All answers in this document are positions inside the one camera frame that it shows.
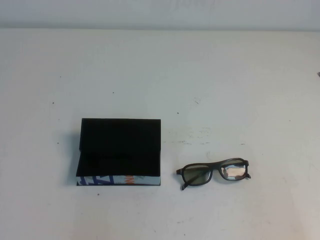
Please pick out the black printed glasses case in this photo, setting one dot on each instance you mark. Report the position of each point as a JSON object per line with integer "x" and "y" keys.
{"x": 120, "y": 140}

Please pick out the dark-framed glasses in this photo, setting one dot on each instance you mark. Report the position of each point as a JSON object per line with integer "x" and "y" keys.
{"x": 195, "y": 175}

